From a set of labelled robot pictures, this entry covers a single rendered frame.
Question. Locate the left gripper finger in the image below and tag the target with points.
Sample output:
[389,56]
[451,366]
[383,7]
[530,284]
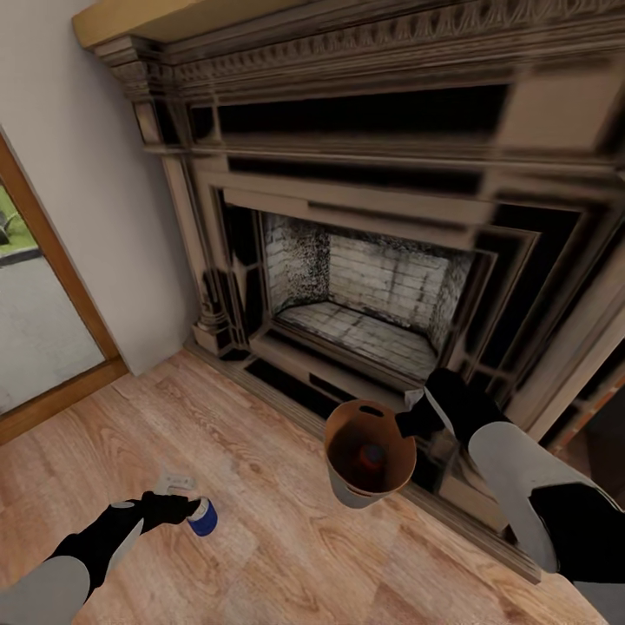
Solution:
[191,507]

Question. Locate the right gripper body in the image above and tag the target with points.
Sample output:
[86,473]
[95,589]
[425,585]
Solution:
[413,423]

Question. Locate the can of soda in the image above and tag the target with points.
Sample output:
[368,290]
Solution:
[367,465]
[204,519]

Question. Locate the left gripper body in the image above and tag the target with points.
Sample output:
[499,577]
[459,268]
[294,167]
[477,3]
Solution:
[169,508]

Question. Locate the trash can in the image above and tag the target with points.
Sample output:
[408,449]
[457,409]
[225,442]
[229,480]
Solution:
[346,431]

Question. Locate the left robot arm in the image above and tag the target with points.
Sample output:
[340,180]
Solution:
[55,591]

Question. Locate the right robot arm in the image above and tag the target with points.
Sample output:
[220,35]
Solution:
[565,522]

